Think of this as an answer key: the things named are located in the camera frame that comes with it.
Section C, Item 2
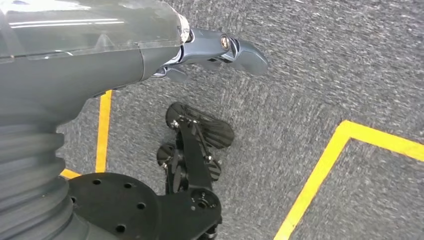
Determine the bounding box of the yellow floor tape square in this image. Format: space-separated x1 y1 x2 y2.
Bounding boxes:
274 119 424 240

